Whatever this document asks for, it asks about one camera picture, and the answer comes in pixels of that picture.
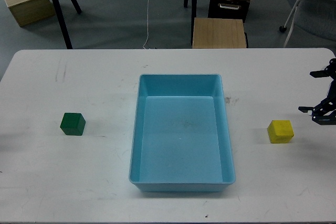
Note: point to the black drawer cabinet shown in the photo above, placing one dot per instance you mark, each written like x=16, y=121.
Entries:
x=228, y=9

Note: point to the wooden stool behind table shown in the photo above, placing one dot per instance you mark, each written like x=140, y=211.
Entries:
x=215, y=33

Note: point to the green wooden cube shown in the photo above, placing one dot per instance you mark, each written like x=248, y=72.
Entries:
x=73, y=124

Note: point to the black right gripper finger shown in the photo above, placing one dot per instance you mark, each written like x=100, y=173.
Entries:
x=306, y=109
x=319, y=74

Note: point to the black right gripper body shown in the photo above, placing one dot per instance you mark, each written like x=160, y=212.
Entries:
x=324, y=112

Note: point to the black tripod legs left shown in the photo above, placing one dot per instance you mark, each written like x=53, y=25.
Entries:
x=61, y=20

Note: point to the yellow wooden cube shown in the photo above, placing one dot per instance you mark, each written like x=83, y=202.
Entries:
x=280, y=131

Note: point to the light blue plastic tray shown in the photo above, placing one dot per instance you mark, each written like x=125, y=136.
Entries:
x=181, y=139

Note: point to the grey office chair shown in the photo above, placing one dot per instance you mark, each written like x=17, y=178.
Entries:
x=316, y=17

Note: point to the light wooden box on floor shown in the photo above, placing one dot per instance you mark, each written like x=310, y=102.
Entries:
x=27, y=12

